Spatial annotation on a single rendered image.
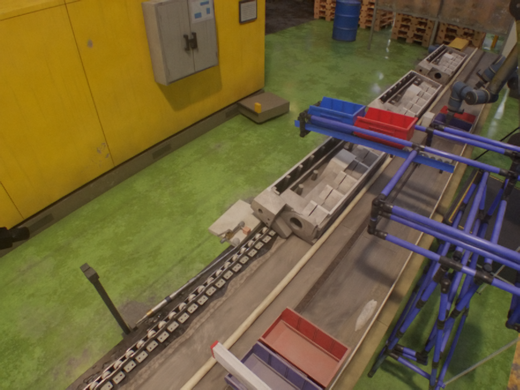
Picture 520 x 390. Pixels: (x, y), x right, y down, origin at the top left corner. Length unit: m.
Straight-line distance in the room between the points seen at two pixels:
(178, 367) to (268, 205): 0.91
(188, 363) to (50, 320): 1.56
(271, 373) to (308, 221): 0.77
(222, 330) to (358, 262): 0.80
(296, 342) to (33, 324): 2.04
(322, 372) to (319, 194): 0.96
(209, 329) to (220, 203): 1.82
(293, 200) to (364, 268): 0.53
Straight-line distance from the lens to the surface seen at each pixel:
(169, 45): 3.35
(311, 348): 1.56
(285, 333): 1.58
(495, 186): 3.62
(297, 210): 1.79
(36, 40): 3.01
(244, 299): 1.66
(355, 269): 1.83
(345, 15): 8.27
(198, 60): 3.62
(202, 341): 1.58
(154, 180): 3.65
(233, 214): 1.96
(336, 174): 2.09
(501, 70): 2.88
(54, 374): 2.66
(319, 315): 1.64
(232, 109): 4.56
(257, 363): 1.52
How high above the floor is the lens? 2.18
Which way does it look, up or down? 42 degrees down
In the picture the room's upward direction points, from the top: straight up
